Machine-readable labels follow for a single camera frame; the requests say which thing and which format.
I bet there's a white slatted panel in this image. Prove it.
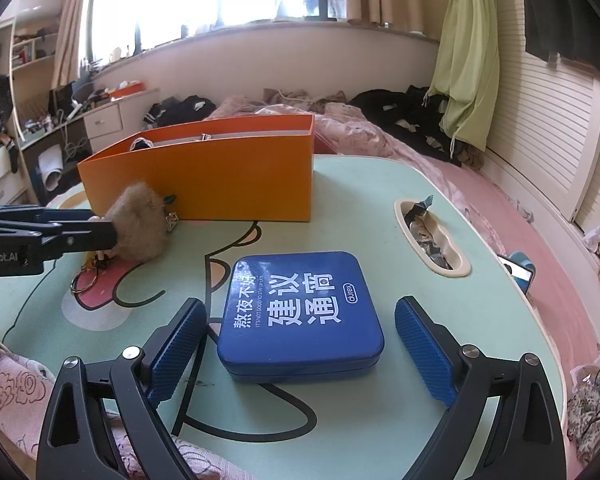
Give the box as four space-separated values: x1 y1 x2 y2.
485 10 600 231

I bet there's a small orange box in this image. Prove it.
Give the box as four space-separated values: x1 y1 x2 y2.
107 81 146 98

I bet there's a pink floral quilt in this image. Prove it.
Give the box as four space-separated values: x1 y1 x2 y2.
0 100 600 480

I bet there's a white drawer cabinet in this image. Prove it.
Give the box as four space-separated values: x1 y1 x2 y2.
0 145 28 206

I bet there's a white wall bookshelf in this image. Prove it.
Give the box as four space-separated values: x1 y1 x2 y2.
0 0 63 111

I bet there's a large black clothes heap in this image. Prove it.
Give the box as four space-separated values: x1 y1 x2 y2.
350 87 473 166

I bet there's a pink bed sheet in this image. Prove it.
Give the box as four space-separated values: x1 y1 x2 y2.
430 152 600 401

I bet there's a beige cloth with cord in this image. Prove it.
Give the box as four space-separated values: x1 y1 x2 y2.
262 87 348 111

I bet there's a blue tin box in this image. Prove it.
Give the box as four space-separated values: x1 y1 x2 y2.
217 251 385 384

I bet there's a white rolled mat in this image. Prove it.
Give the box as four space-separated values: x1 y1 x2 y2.
37 145 63 192

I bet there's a window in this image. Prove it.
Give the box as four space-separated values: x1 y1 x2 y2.
87 0 348 56

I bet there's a phone with blue case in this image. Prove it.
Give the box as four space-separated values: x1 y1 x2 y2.
497 252 536 295

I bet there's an orange cardboard box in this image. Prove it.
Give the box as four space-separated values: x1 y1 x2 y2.
77 113 315 223

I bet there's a candy wrappers heap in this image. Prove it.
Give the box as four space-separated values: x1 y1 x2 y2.
404 196 456 271

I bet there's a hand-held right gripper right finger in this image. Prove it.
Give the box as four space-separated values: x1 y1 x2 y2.
394 296 567 480

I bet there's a mint cartoon print desktop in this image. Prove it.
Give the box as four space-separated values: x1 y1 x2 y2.
0 152 566 480

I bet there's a brown fluffy keychain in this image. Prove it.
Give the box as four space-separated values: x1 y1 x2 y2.
100 183 181 262

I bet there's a black striped clothes heap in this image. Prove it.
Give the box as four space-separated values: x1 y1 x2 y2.
142 95 216 128

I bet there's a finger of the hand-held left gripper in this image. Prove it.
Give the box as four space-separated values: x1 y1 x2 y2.
0 205 100 234
27 220 122 262

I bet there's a green hanging garment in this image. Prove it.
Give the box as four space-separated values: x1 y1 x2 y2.
426 0 501 153

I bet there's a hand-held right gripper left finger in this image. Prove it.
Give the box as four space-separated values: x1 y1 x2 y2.
36 297 209 480

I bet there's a black hanging garment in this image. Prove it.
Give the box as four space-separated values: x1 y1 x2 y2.
522 0 600 81

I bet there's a white corner desk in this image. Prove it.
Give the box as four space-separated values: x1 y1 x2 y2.
17 87 161 171

